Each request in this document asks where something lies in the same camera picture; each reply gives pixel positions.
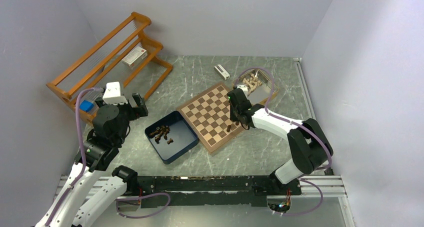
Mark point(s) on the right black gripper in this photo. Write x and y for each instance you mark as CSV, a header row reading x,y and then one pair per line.
x,y
232,117

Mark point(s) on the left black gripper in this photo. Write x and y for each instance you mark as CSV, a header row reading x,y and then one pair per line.
x,y
138,111

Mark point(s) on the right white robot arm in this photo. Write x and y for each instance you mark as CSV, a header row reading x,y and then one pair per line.
x,y
308,145

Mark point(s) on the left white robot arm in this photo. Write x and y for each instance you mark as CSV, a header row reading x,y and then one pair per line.
x,y
111,126

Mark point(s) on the light chess pieces pile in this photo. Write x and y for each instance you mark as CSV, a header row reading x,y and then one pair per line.
x,y
252,82

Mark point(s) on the wooden chess board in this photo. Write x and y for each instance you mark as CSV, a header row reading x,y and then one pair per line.
x,y
208,114

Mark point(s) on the dark chess pieces pile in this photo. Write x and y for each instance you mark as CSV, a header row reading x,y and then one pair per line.
x,y
160,132

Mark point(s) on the dark chess pawn lying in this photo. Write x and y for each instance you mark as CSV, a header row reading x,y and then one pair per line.
x,y
170,141

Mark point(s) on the gold metal tin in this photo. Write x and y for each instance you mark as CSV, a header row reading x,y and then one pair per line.
x,y
267,90

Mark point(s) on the white power bank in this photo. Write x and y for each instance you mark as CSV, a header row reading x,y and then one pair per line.
x,y
222,71

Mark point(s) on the blue plastic case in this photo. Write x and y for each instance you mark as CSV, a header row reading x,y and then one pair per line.
x,y
86,106

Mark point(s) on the orange wooden rack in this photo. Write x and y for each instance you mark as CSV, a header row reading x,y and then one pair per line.
x,y
103,64

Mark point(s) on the blue metal tin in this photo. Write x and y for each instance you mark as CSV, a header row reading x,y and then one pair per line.
x,y
184,137

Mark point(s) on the white cardboard box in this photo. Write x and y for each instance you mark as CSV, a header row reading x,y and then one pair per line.
x,y
134,56

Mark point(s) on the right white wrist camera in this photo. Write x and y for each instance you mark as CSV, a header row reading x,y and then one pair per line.
x,y
244,88

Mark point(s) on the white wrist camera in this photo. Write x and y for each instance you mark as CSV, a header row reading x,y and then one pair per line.
x,y
244,88
113,94

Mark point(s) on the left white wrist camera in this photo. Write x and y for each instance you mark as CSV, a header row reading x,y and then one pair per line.
x,y
113,94

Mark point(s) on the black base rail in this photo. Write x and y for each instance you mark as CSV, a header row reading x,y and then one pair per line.
x,y
253,190

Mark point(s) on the aluminium frame rail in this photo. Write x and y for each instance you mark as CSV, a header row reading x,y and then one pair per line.
x,y
311,185

